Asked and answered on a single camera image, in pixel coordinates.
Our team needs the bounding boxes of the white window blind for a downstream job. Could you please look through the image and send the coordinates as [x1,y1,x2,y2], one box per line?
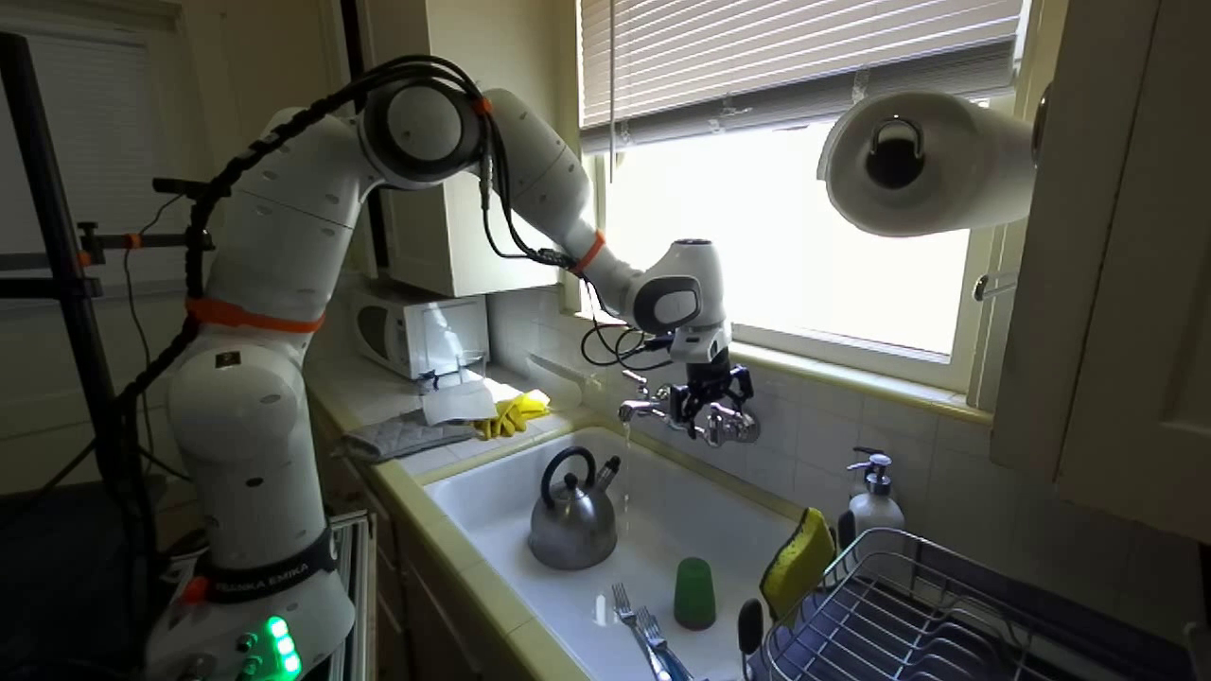
[577,0,1027,127]

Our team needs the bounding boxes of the blue handled fork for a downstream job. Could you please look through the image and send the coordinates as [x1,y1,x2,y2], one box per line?
[634,610,688,681]

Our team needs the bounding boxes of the white ceramic sink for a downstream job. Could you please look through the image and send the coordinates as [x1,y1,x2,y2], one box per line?
[369,422,811,681]

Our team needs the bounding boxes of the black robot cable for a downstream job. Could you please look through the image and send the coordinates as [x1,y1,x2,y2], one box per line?
[108,50,685,421]

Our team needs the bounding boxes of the steel kettle black handle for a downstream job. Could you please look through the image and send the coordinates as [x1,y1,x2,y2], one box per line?
[526,445,620,571]

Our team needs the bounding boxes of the white soap dispenser bottle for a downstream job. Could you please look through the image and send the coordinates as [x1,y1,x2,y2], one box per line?
[841,445,904,546]

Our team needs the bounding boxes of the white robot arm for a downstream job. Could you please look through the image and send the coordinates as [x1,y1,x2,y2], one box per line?
[145,54,757,681]

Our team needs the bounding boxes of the blue dish drying rack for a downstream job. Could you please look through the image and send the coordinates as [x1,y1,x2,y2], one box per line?
[752,531,1197,681]

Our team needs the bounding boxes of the chrome faucet spout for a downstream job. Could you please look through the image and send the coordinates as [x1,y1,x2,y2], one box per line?
[617,396,685,422]

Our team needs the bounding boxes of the white toaster appliance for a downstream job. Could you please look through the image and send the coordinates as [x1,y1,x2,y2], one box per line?
[349,290,487,383]

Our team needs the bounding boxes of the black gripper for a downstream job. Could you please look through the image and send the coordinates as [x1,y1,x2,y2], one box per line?
[670,350,762,444]

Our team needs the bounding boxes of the white upper right cabinet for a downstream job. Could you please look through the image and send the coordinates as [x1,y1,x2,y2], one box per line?
[991,0,1211,542]

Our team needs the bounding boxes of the black tripod stand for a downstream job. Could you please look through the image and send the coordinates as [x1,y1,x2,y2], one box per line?
[0,31,159,591]

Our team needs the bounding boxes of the green plastic cup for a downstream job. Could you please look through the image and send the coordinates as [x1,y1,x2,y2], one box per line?
[672,556,716,633]

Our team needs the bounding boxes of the silver fork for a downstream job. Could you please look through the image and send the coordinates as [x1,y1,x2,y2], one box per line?
[610,582,661,681]

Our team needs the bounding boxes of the white paper towel roll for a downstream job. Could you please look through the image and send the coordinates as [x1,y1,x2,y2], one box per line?
[817,90,1032,239]

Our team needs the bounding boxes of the yellow rubber gloves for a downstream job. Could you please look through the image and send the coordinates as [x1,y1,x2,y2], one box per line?
[475,388,548,439]

